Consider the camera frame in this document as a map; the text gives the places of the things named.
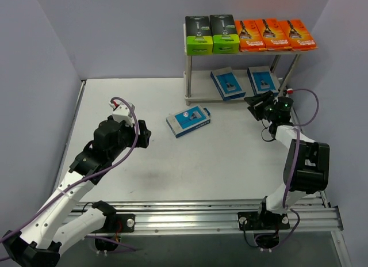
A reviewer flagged white two-tier shelf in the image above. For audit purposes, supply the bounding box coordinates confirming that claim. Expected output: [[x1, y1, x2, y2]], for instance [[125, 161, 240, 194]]
[[182, 21, 308, 106]]

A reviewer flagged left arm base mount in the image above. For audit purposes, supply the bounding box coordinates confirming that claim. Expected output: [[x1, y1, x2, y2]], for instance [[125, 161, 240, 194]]
[[94, 213, 135, 252]]

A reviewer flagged orange razor box front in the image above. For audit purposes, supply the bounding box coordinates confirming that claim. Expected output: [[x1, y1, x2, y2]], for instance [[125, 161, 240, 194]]
[[255, 18, 292, 51]]

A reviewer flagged blue razor box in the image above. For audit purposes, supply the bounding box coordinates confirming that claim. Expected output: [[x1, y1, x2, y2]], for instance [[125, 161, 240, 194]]
[[166, 105, 211, 138], [210, 67, 246, 101], [247, 66, 280, 96]]

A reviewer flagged aluminium rail frame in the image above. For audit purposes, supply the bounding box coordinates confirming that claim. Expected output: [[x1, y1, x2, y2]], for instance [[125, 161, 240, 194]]
[[30, 199, 344, 242]]

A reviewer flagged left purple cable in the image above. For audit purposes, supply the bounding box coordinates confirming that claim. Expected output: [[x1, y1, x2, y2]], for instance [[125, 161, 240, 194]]
[[0, 97, 140, 250]]

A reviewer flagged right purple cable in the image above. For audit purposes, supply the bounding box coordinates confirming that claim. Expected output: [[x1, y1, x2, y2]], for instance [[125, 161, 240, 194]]
[[254, 88, 320, 249]]

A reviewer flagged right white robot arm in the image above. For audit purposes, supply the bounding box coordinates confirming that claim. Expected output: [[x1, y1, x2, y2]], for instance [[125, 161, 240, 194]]
[[244, 91, 330, 228]]

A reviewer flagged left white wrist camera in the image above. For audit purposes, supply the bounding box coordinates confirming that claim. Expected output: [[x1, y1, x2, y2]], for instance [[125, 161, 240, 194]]
[[109, 101, 135, 127]]

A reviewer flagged orange razor box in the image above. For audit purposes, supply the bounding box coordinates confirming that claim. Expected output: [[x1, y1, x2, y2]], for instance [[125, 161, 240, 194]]
[[279, 19, 318, 51], [235, 20, 267, 52], [255, 18, 292, 51]]

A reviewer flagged purple cable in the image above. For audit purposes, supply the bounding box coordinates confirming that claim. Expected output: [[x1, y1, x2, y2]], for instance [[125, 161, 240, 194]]
[[0, 97, 140, 250], [254, 88, 320, 249]]

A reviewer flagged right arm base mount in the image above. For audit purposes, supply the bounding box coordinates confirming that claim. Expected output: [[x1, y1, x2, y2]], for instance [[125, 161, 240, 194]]
[[237, 211, 290, 250]]

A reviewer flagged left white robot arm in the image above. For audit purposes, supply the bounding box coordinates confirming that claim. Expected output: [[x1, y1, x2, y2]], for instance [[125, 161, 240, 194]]
[[2, 116, 151, 266]]

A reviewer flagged black green razor box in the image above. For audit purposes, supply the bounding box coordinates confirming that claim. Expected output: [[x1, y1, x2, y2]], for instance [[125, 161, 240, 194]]
[[209, 14, 240, 54], [185, 16, 213, 56]]

